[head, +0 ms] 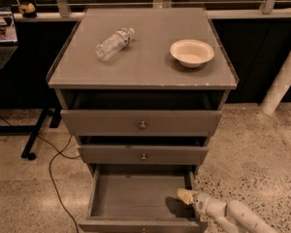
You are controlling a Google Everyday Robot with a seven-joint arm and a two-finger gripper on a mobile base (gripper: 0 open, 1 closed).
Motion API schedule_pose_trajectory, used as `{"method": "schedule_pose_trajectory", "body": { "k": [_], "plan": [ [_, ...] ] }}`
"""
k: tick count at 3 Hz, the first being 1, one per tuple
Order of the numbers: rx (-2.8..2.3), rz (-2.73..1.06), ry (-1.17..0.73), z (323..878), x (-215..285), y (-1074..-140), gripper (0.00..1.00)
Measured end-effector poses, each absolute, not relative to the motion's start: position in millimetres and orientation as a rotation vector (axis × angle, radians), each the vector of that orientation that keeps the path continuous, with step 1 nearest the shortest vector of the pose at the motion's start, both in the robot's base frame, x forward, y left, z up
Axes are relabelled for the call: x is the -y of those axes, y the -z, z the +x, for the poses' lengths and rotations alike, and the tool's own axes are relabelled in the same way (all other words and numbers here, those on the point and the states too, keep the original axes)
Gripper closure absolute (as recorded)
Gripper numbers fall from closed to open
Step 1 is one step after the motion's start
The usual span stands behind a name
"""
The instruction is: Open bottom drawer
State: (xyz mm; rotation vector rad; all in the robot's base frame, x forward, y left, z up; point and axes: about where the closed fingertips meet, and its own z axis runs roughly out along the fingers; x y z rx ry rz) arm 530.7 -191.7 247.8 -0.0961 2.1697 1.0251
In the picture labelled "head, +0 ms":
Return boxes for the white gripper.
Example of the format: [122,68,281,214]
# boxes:
[177,188,215,216]

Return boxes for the grey bottom drawer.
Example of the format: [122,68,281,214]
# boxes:
[79,164,208,233]

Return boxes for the grey drawer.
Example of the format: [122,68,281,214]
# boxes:
[61,110,222,137]
[79,164,208,233]
[78,145,208,165]

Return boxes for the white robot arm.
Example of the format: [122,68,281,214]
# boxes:
[177,188,278,233]

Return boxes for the grey drawer cabinet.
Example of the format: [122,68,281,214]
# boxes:
[46,6,240,180]

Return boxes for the grey middle drawer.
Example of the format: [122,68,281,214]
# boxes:
[78,145,208,165]

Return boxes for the grey top drawer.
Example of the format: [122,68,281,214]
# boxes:
[61,110,222,137]

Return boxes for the white paper bowl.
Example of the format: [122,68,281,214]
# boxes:
[170,40,214,68]

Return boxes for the white pillar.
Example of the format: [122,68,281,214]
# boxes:
[260,50,291,116]

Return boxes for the clear plastic water bottle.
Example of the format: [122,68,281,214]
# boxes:
[96,27,135,62]

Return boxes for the metal railing ledge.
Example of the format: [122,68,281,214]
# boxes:
[9,0,291,22]

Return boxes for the laptop on side table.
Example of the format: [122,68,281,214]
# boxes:
[0,7,18,69]

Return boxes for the yellow black object on ledge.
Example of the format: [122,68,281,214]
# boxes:
[18,2,37,17]

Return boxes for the black side table frame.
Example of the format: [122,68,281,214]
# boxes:
[0,108,61,160]

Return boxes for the black floor cable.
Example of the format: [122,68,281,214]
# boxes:
[0,109,81,233]

